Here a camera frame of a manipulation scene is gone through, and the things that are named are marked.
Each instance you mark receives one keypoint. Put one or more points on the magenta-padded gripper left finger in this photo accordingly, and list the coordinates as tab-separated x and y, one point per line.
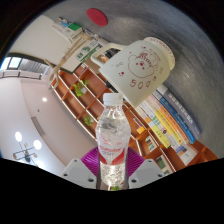
78	171

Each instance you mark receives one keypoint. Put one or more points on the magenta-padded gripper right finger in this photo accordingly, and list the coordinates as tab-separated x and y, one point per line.
146	171

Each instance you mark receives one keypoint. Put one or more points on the clear plastic water bottle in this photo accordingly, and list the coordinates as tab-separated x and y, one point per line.
112	140

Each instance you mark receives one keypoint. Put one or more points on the branched ceiling lamp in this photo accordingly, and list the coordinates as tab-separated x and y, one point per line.
26	150

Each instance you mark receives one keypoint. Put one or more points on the stack of books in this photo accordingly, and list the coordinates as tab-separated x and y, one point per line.
173	120

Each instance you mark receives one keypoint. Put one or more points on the round recessed ceiling light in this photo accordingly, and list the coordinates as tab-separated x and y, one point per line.
44	99

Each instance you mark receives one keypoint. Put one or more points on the cream mug with red print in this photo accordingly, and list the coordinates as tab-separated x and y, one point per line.
136	71

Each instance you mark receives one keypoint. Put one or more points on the grey curtain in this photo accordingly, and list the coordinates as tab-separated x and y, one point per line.
31	68

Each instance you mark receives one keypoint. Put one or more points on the green and white carton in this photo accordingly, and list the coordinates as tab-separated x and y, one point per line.
87	50

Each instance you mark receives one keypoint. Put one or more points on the window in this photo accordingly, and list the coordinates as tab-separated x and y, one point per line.
11	62

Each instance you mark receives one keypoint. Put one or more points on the stack of white boxes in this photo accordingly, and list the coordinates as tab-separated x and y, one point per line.
61	28

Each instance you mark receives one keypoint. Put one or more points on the green and white tissue box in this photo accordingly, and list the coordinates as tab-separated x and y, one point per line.
75	26

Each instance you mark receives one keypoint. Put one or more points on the flat round red coaster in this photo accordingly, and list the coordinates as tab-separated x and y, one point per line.
97	17

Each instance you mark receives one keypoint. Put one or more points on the wooden wall shelf unit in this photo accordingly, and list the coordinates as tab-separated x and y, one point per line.
96	106

